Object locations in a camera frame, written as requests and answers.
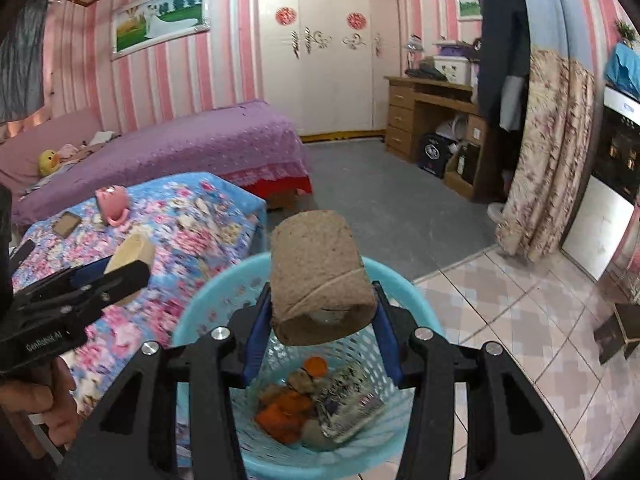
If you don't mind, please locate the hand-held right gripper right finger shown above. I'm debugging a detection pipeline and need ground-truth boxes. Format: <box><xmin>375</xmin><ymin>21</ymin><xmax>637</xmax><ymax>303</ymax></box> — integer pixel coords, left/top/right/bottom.
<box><xmin>370</xmin><ymin>280</ymin><xmax>586</xmax><ymax>480</ymax></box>

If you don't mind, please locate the dark box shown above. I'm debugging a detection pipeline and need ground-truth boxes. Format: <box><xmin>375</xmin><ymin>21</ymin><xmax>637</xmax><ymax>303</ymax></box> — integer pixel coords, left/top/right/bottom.
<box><xmin>595</xmin><ymin>302</ymin><xmax>640</xmax><ymax>366</ymax></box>

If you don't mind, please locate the brown sock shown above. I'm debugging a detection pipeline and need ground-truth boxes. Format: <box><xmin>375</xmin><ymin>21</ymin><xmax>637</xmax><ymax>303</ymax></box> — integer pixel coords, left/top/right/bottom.
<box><xmin>286</xmin><ymin>367</ymin><xmax>317</xmax><ymax>394</ymax></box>

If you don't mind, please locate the white fan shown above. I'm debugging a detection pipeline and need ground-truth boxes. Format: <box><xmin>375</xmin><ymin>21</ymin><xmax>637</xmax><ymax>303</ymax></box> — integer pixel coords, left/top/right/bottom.
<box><xmin>435</xmin><ymin>115</ymin><xmax>469</xmax><ymax>154</ymax></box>

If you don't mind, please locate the white bowl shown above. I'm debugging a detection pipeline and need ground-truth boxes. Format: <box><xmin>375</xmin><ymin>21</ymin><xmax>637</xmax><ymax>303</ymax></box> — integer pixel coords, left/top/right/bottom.
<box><xmin>104</xmin><ymin>232</ymin><xmax>155</xmax><ymax>307</ymax></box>

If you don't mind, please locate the white wardrobe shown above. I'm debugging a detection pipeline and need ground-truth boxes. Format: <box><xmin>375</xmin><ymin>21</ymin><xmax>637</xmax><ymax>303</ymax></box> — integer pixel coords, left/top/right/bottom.
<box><xmin>256</xmin><ymin>0</ymin><xmax>403</xmax><ymax>138</ymax></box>

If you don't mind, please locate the light blue plastic basket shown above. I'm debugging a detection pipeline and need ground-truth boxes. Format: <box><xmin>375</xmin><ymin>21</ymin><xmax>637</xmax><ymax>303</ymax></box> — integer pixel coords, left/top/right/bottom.
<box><xmin>170</xmin><ymin>252</ymin><xmax>446</xmax><ymax>480</ymax></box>

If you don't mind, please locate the desk lamp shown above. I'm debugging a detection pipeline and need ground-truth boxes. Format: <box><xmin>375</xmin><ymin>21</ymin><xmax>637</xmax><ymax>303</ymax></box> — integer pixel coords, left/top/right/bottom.
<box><xmin>406</xmin><ymin>35</ymin><xmax>426</xmax><ymax>72</ymax></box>

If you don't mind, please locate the brown cardboard tube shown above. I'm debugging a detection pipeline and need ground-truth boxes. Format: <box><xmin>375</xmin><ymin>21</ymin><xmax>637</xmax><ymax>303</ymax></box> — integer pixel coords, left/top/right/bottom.
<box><xmin>270</xmin><ymin>210</ymin><xmax>378</xmax><ymax>347</ymax></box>

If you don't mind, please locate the dark printed snack wrapper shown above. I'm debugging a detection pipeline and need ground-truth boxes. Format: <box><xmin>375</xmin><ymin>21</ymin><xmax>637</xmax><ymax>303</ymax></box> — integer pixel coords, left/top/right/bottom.
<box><xmin>315</xmin><ymin>365</ymin><xmax>387</xmax><ymax>444</ymax></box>

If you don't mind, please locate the yellow duck plush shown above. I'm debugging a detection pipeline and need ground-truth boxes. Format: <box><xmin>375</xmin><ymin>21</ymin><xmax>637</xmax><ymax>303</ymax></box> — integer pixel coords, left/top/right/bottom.
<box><xmin>39</xmin><ymin>149</ymin><xmax>64</xmax><ymax>177</ymax></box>

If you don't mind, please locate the white cabinet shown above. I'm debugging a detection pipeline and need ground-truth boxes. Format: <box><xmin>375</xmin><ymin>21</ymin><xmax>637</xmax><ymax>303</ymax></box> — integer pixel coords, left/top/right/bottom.
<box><xmin>560</xmin><ymin>85</ymin><xmax>640</xmax><ymax>282</ymax></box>

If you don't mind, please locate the beige floral curtain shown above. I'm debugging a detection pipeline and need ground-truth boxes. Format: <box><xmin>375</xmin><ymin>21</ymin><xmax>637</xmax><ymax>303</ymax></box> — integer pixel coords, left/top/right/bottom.
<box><xmin>492</xmin><ymin>0</ymin><xmax>599</xmax><ymax>264</ymax></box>

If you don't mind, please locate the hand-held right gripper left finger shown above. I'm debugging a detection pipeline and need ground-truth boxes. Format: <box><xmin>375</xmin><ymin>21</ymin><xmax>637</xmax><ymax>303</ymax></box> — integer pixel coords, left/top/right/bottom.
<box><xmin>55</xmin><ymin>282</ymin><xmax>276</xmax><ymax>480</ymax></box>

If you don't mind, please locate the grey hanging cloth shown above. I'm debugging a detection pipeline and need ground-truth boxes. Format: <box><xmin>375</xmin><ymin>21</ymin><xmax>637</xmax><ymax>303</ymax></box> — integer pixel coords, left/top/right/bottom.
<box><xmin>0</xmin><ymin>0</ymin><xmax>49</xmax><ymax>124</ymax></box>

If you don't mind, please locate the grey floor carpet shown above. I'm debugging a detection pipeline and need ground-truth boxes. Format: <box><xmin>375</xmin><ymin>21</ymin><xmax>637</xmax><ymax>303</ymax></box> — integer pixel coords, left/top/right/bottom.
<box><xmin>260</xmin><ymin>137</ymin><xmax>501</xmax><ymax>283</ymax></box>

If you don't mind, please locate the framed wall poster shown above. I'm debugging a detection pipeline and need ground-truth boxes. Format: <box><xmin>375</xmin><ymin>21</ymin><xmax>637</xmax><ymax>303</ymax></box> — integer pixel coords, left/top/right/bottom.
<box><xmin>110</xmin><ymin>0</ymin><xmax>211</xmax><ymax>61</ymax></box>

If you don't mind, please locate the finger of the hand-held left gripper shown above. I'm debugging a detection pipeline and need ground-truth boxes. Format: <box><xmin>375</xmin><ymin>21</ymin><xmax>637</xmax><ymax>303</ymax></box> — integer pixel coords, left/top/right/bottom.
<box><xmin>12</xmin><ymin>256</ymin><xmax>114</xmax><ymax>304</ymax></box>
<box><xmin>12</xmin><ymin>260</ymin><xmax>152</xmax><ymax>322</ymax></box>

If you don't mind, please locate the orange plastic wrapper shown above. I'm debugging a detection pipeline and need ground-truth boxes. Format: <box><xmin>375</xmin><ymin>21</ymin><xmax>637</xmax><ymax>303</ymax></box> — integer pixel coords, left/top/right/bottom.
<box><xmin>256</xmin><ymin>390</ymin><xmax>314</xmax><ymax>444</ymax></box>

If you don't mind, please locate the white storage box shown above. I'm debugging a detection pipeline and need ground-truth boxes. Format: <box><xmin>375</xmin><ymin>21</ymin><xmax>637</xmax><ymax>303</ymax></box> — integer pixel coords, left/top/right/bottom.
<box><xmin>432</xmin><ymin>55</ymin><xmax>474</xmax><ymax>86</ymax></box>

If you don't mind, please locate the black paper bag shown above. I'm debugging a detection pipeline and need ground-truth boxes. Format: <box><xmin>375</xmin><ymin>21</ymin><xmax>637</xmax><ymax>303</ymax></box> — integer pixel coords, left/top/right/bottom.
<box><xmin>417</xmin><ymin>132</ymin><xmax>456</xmax><ymax>179</ymax></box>

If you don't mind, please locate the pink cup with metal lining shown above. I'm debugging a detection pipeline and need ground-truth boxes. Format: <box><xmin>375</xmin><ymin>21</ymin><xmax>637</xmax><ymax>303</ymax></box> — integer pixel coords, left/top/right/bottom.
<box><xmin>95</xmin><ymin>185</ymin><xmax>130</xmax><ymax>229</ymax></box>

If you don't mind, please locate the teal cloth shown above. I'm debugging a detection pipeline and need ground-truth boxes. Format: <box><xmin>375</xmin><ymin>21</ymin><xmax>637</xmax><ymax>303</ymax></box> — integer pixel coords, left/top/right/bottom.
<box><xmin>605</xmin><ymin>42</ymin><xmax>640</xmax><ymax>99</ymax></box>

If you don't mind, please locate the bed with purple cover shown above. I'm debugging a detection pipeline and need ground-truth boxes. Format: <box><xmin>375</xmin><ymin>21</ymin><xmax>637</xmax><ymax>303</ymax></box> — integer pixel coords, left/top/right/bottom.
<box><xmin>0</xmin><ymin>100</ymin><xmax>313</xmax><ymax>227</ymax></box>

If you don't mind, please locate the person's left hand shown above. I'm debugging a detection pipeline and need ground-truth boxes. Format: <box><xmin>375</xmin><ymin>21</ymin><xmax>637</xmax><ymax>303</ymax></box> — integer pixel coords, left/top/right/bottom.
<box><xmin>0</xmin><ymin>357</ymin><xmax>79</xmax><ymax>461</ymax></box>

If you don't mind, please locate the wooden desk with drawers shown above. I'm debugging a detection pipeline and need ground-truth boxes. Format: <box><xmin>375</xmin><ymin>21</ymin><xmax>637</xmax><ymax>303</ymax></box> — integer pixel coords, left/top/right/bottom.
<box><xmin>384</xmin><ymin>76</ymin><xmax>506</xmax><ymax>202</ymax></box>

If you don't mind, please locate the floral tablecloth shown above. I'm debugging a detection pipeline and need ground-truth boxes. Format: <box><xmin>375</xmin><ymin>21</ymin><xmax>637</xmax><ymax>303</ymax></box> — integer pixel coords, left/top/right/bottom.
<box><xmin>10</xmin><ymin>172</ymin><xmax>268</xmax><ymax>418</ymax></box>

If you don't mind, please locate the beige phone case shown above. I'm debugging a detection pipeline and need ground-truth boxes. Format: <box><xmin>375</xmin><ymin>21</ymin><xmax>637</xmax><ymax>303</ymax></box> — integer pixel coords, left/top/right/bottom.
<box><xmin>52</xmin><ymin>211</ymin><xmax>84</xmax><ymax>239</ymax></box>

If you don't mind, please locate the open cardboard box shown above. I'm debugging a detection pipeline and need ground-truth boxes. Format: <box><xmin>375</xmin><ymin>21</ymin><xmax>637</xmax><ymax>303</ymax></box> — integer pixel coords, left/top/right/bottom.
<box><xmin>445</xmin><ymin>142</ymin><xmax>484</xmax><ymax>187</ymax></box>

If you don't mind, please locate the black wallet case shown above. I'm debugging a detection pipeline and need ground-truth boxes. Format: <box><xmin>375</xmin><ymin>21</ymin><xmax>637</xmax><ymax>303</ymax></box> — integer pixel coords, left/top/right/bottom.
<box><xmin>9</xmin><ymin>239</ymin><xmax>37</xmax><ymax>274</ymax></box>

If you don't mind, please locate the dark hanging coat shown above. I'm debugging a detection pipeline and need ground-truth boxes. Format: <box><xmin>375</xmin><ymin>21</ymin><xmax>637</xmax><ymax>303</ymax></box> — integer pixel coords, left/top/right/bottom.
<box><xmin>475</xmin><ymin>0</ymin><xmax>531</xmax><ymax>133</ymax></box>

